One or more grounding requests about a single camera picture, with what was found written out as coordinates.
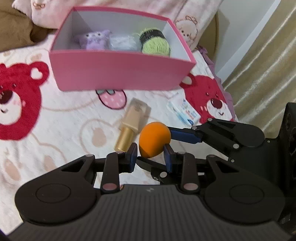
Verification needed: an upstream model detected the orange makeup sponge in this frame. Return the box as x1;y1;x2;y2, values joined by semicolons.
139;122;171;159

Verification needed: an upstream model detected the green yarn ball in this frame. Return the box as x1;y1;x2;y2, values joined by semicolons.
134;28;171;57

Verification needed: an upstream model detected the clear plastic floss pick box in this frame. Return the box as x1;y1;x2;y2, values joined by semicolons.
109;34;142;52

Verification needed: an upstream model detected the purple plush toy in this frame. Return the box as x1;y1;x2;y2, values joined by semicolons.
74;30;111;50

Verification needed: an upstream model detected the pink cartoon blanket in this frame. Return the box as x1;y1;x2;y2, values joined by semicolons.
11;0;223;50

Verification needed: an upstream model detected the small tissue pack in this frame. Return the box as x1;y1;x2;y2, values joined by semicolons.
167;95;201;128

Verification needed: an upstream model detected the gold foundation bottle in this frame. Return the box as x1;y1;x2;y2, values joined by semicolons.
114;98;151;152

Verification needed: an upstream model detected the brown pillow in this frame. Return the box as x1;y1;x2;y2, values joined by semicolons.
1;1;54;52

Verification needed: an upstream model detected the pink cardboard box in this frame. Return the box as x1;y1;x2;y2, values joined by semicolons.
49;6;196;91

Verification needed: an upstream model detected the beige headboard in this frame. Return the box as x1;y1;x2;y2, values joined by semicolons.
199;9;230;62

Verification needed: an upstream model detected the bear print bed cover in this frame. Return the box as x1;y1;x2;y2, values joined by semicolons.
1;35;237;234

